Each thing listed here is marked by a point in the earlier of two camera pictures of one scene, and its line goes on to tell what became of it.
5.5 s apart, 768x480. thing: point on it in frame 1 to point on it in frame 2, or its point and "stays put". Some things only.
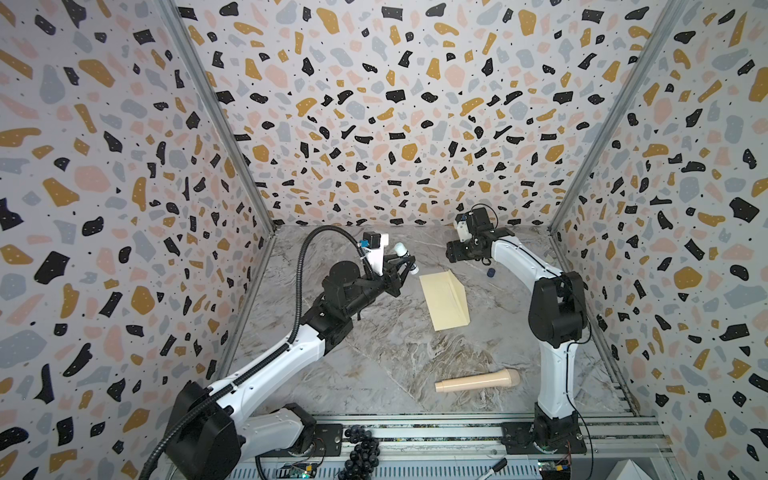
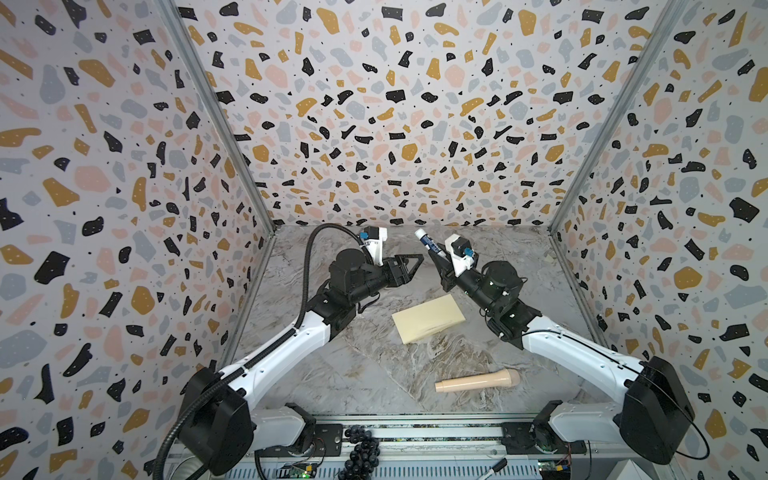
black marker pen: (495, 469) stays put
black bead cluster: (364, 457) stays put
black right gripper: (458, 249) to (450, 275)
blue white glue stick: (401, 250) to (428, 241)
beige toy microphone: (489, 380) stays put
